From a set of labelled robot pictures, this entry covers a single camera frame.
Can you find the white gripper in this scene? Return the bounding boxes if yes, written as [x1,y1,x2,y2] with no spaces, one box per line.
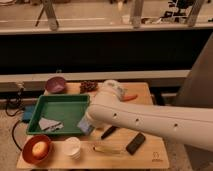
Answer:
[86,115,104,129]

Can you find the blue sponge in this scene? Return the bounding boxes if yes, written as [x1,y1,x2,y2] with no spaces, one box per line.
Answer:
[77,117,94,135]

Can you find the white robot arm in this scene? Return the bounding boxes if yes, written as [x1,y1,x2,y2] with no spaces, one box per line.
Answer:
[86,80,213,151]

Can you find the white paper cup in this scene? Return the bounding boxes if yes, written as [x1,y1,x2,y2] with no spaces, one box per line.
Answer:
[62,137,81,159]

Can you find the green plastic tray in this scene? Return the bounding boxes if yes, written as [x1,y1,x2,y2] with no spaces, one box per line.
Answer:
[27,94,90,136]

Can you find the orange carrot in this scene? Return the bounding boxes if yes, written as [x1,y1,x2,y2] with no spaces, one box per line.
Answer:
[122,94,138,101]

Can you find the bunch of dark grapes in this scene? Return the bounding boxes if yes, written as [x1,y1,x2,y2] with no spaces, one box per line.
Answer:
[80,81,98,93]

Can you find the black rectangular block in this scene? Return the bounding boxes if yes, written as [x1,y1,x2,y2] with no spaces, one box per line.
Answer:
[126,133,146,155]

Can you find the grey folded cloth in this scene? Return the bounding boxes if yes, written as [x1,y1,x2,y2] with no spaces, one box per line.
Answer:
[39,118,63,132]

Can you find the purple bowl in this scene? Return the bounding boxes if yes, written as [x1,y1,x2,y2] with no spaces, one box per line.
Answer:
[45,76,66,94]

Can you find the yellow round fruit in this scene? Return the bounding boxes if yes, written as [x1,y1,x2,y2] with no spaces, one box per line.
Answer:
[32,141,48,159]

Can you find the blue box on floor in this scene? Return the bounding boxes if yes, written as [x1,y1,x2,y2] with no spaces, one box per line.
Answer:
[22,105,35,123]

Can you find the black handled brush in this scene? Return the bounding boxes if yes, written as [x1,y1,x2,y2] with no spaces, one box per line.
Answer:
[101,126,118,140]

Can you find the black cable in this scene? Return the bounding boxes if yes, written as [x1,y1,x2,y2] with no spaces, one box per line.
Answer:
[4,87,25,151]

